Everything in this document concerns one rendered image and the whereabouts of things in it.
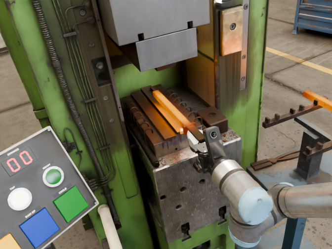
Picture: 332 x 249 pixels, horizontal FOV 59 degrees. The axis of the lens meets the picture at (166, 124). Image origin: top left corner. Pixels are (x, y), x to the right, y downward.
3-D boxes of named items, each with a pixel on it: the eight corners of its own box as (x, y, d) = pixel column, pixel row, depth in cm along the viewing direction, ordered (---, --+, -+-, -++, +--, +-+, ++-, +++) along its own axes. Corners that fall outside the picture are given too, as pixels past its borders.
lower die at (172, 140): (202, 141, 116) (201, 123, 111) (156, 158, 111) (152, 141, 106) (162, 97, 149) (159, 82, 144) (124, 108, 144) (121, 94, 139)
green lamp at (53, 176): (64, 182, 84) (60, 171, 81) (48, 188, 82) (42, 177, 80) (63, 175, 86) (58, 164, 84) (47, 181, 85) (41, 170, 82)
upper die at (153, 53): (197, 56, 96) (196, 26, 91) (140, 72, 91) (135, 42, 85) (152, 26, 129) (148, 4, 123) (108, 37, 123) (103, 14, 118)
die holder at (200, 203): (239, 211, 141) (242, 137, 115) (167, 244, 130) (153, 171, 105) (186, 146, 184) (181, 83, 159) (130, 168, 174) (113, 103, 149)
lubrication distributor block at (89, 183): (100, 196, 123) (91, 173, 115) (85, 202, 121) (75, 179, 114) (98, 191, 126) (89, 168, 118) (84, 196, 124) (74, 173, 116)
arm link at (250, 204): (244, 233, 75) (246, 208, 70) (218, 199, 85) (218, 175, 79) (274, 219, 78) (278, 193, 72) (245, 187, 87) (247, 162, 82)
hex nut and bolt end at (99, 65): (108, 80, 103) (103, 62, 99) (100, 82, 102) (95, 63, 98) (106, 77, 105) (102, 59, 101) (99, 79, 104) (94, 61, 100)
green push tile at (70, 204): (89, 206, 87) (76, 185, 86) (68, 223, 83) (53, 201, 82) (87, 205, 88) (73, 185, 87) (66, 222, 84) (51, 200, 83)
